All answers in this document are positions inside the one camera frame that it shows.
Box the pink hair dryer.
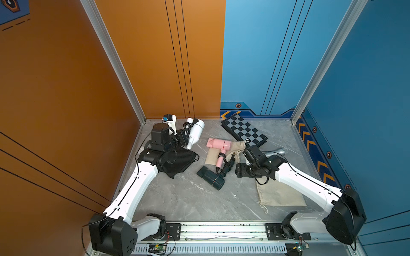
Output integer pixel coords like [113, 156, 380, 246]
[206, 138, 232, 172]

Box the dark green hair dryer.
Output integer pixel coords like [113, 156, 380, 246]
[196, 153, 236, 191]

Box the aluminium front rail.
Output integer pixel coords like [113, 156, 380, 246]
[86, 220, 359, 247]

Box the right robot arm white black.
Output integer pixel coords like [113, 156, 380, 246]
[235, 146, 367, 245]

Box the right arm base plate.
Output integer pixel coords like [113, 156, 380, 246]
[265, 223, 311, 241]

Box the beige drawstring bag under pink dryer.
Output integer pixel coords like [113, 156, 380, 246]
[205, 141, 246, 165]

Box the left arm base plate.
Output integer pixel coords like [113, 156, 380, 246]
[143, 222, 182, 242]

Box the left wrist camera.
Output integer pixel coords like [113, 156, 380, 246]
[162, 114, 177, 134]

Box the green circuit board left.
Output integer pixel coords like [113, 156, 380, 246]
[147, 244, 167, 256]

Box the white hair dryer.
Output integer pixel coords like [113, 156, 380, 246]
[183, 118, 205, 150]

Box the silver cylinder flashlight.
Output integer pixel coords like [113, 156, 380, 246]
[262, 148, 288, 158]

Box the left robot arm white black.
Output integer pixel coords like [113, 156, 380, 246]
[85, 123, 190, 256]

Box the black cloth bag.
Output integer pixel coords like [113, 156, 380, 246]
[157, 146, 200, 179]

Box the beige drawstring bag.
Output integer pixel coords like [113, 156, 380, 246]
[205, 141, 246, 165]
[256, 179, 306, 214]

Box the black white chessboard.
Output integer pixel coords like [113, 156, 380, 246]
[221, 114, 268, 149]

